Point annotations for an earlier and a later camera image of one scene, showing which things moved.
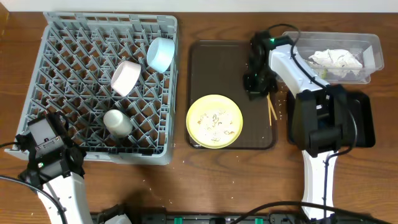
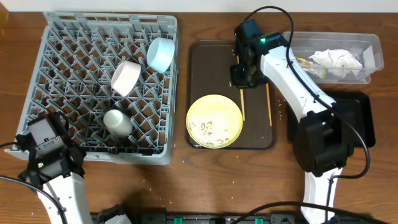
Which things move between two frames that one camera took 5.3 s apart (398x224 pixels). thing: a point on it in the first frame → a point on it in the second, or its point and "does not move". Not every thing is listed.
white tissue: x=339 y=63 does not move
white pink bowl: x=125 y=77 does not move
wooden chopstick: x=269 y=111 → x=242 y=96
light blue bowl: x=160 y=54 does not move
